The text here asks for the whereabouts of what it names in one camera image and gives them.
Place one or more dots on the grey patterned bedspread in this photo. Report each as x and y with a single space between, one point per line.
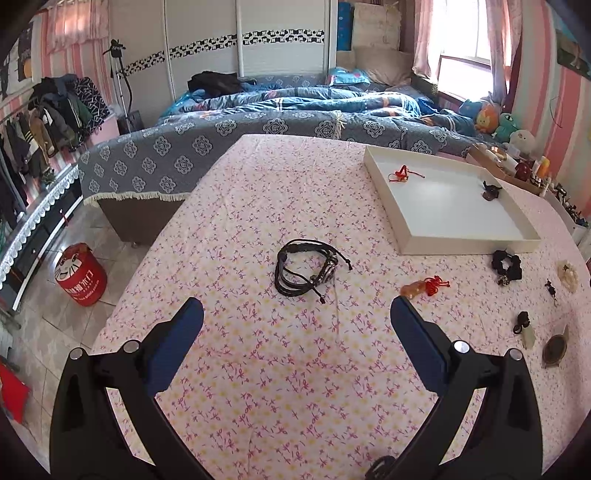
152 152

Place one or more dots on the black hair scrunchie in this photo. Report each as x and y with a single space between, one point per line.
505 262

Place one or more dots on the cabinet with lace cover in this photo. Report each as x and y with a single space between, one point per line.
37 221

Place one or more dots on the pink floral tablecloth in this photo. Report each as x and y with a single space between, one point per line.
277 369

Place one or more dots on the orange plush toy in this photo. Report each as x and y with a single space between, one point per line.
488 119

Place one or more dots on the small black charm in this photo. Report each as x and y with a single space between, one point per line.
550 288

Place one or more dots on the green plush toy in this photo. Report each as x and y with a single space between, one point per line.
507 123

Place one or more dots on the beige patterned pillow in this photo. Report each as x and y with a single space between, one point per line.
376 21

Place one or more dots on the black and white wall poster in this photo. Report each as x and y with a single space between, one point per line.
21 60

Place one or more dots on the pink curtain valance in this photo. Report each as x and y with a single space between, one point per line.
74 27

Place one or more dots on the white shallow tray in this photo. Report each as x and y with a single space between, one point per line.
443 203

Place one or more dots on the cardboard box of cosmetics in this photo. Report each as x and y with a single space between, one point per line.
496 168

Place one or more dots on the orange pendant with red knot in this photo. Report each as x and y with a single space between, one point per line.
413 289

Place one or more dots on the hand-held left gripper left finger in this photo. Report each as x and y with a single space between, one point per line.
178 339

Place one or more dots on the red bag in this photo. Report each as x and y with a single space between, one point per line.
11 392

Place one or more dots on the blue pillow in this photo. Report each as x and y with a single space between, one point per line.
346 76

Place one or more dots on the white shelf with small bottles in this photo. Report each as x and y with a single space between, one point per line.
572 214

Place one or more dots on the dark brown pendant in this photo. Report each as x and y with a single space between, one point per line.
490 190

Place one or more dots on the red round jar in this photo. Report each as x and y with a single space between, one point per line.
523 170

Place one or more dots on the blue quilt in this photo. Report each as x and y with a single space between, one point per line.
300 99

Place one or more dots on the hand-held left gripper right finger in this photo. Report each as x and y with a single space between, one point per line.
415 341

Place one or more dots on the blue plush toy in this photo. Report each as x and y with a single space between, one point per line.
470 108

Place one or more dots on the white wardrobe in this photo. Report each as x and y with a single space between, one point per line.
207 27

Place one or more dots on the clothes rack with clothes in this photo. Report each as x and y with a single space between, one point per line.
46 120

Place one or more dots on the colourful wall picture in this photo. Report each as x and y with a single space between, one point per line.
572 46

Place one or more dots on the orange bottle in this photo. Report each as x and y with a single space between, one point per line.
542 166

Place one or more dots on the blue wall hanging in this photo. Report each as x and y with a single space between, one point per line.
344 23

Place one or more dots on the plain beige pillow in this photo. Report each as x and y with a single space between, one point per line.
383 64

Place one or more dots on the garment steamer stand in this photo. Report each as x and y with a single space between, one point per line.
121 87

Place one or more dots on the window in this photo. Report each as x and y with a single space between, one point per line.
464 41

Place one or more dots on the pink curtain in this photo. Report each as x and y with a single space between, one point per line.
427 37
503 41

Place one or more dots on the white plush toy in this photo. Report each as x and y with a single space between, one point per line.
521 141

